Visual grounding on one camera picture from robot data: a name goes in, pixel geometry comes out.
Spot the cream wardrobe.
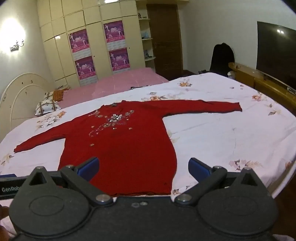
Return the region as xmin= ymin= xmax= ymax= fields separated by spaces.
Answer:
xmin=37 ymin=0 xmax=147 ymax=88

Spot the purple wall poster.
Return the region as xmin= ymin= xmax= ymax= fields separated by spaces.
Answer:
xmin=68 ymin=29 xmax=90 ymax=54
xmin=108 ymin=47 xmax=130 ymax=72
xmin=74 ymin=56 xmax=97 ymax=80
xmin=103 ymin=20 xmax=125 ymax=44

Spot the cream corner shelf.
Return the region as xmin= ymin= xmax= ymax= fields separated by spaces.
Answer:
xmin=136 ymin=0 xmax=156 ymax=69

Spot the white floral bed blanket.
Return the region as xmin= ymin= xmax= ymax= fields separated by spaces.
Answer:
xmin=0 ymin=72 xmax=296 ymax=232

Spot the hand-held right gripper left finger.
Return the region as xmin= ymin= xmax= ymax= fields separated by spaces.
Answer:
xmin=20 ymin=157 xmax=114 ymax=207

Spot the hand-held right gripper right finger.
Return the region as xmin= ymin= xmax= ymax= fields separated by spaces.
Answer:
xmin=174 ymin=158 xmax=270 ymax=207

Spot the person's left hand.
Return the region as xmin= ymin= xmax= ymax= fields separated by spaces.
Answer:
xmin=0 ymin=205 xmax=10 ymax=238

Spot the white wall lamp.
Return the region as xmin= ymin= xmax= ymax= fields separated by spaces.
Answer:
xmin=10 ymin=39 xmax=25 ymax=51

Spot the red beaded sweater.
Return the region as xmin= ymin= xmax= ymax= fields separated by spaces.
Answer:
xmin=14 ymin=100 xmax=243 ymax=195

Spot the brown wooden door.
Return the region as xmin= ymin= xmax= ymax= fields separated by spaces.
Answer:
xmin=147 ymin=3 xmax=184 ymax=80

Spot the black flat television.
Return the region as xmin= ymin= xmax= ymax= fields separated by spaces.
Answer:
xmin=256 ymin=21 xmax=296 ymax=90

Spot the pink checked bed sheet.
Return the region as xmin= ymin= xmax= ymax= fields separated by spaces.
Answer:
xmin=54 ymin=67 xmax=170 ymax=109

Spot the white brown patterned pillow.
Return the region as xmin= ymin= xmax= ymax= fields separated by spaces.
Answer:
xmin=35 ymin=100 xmax=62 ymax=116

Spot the white arched headboard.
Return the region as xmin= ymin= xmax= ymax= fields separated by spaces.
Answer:
xmin=0 ymin=73 xmax=55 ymax=142

